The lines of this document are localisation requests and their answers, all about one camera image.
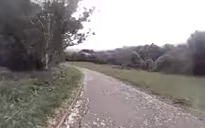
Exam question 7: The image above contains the open grass field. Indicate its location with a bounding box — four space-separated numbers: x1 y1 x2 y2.
67 60 205 115

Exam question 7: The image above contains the wood of dark trees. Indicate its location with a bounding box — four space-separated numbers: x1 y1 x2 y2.
0 0 205 77

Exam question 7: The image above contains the grass verge with weeds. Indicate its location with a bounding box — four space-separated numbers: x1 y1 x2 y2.
0 63 85 128

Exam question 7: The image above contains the tall leafy tree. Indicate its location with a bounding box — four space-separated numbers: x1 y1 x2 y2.
25 0 96 72

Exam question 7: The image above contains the grey gravel path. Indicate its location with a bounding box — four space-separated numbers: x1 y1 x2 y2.
55 67 205 128

